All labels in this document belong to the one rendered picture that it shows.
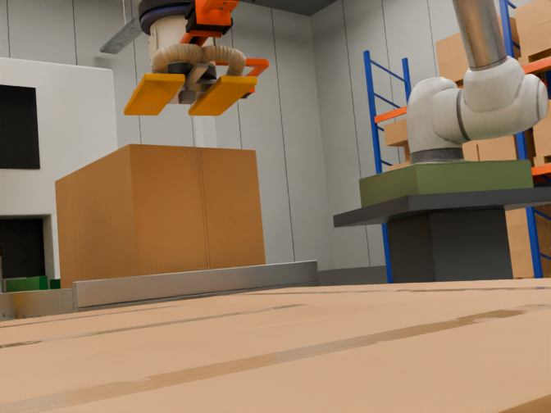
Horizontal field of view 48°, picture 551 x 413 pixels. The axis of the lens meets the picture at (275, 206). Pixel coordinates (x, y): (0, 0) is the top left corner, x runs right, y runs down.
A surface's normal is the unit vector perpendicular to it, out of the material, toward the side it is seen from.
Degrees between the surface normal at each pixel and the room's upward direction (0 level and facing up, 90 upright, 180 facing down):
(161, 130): 90
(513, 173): 90
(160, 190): 90
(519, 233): 90
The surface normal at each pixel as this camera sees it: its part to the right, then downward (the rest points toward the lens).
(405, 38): -0.80, 0.02
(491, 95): -0.47, 0.43
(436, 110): -0.55, -0.06
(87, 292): 0.57, -0.13
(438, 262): 0.29, -0.11
